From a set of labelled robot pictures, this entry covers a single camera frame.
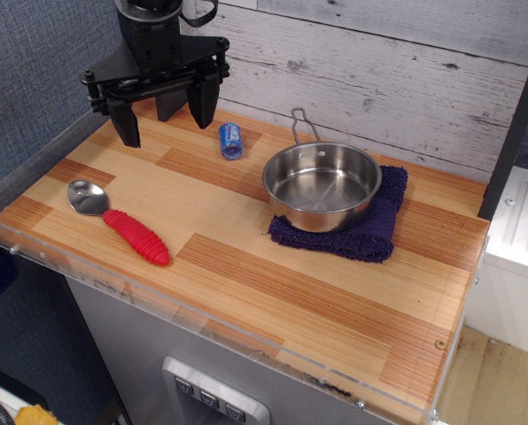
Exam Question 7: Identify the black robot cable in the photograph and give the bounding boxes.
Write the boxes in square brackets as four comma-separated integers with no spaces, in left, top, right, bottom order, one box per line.
[178,0,220,28]

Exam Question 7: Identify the white metal side unit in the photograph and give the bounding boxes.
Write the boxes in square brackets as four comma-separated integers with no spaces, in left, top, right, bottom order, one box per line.
[465,166,528,352]

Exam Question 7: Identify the dark grey vertical post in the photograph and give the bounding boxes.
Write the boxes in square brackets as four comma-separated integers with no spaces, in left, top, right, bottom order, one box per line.
[155,89,188,122]

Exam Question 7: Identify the dark purple folded cloth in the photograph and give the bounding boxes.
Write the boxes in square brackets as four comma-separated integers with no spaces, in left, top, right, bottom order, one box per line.
[268,166,408,263]

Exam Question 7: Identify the stainless steel saucepan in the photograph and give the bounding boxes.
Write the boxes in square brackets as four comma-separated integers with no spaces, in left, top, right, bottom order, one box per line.
[262,107,382,233]

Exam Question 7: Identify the dark right frame post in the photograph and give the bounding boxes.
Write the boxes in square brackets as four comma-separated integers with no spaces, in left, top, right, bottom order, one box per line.
[478,76,528,220]

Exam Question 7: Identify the silver toy fridge cabinet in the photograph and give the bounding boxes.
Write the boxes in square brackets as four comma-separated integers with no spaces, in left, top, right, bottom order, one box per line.
[68,279,430,424]

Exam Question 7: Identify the blue plastic gum container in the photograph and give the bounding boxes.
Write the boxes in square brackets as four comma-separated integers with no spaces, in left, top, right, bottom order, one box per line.
[218,122,243,160]

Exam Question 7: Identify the red handled metal spoon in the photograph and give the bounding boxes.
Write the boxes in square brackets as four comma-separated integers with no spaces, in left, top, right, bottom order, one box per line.
[66,180,171,267]

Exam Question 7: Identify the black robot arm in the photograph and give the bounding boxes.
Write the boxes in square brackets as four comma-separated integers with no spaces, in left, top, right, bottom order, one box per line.
[82,1,229,148]

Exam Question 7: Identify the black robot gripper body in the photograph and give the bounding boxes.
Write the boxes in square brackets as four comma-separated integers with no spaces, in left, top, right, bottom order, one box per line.
[82,4,229,115]

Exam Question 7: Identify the silver dispenser button panel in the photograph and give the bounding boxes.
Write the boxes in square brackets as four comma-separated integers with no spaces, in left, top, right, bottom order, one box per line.
[162,356,271,424]

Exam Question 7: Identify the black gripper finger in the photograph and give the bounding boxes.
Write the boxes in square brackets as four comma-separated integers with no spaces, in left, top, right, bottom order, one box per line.
[107,99,141,148]
[187,73,221,129]

